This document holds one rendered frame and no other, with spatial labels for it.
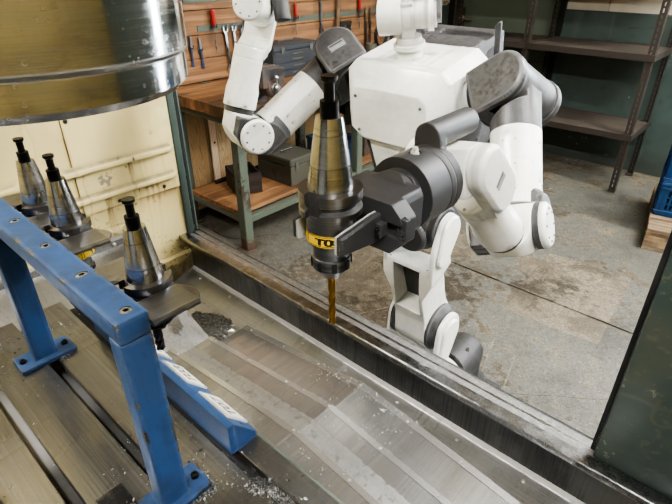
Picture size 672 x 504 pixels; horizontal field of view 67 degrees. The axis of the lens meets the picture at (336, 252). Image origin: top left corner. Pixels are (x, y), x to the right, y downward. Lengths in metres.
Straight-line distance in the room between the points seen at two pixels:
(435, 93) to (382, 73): 0.13
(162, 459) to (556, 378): 1.94
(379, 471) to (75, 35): 0.90
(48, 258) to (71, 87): 0.51
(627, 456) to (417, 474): 0.36
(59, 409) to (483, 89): 0.93
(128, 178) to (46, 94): 1.29
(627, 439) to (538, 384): 1.39
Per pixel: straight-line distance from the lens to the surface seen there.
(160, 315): 0.60
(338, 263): 0.51
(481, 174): 0.64
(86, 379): 1.05
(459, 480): 1.07
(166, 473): 0.76
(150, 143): 1.54
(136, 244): 0.63
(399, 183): 0.56
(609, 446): 1.03
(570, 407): 2.33
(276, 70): 2.80
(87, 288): 0.66
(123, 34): 0.26
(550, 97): 1.06
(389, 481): 1.02
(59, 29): 0.25
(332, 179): 0.47
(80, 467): 0.91
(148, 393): 0.66
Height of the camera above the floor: 1.56
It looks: 30 degrees down
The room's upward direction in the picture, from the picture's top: straight up
